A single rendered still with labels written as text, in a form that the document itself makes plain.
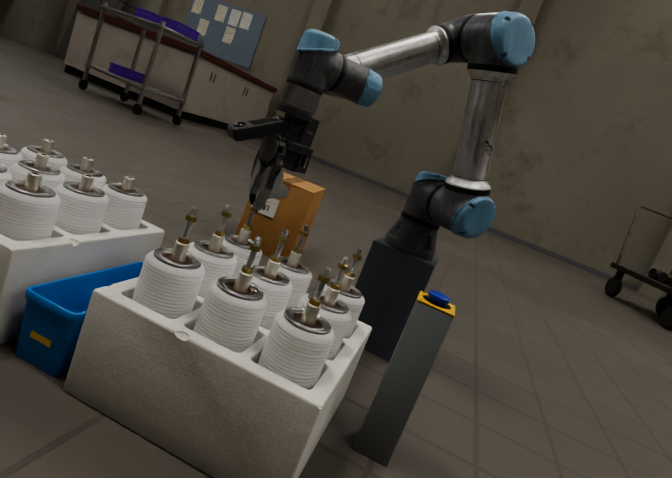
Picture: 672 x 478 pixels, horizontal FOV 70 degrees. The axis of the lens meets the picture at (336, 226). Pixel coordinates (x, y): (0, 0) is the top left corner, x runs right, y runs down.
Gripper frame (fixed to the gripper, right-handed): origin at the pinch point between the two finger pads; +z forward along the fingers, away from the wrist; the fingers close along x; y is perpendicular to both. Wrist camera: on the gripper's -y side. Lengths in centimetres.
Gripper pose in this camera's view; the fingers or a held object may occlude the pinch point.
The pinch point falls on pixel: (253, 200)
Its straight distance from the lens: 99.9
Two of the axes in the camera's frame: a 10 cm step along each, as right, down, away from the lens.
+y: 7.8, 2.0, 5.9
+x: -5.1, -3.4, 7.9
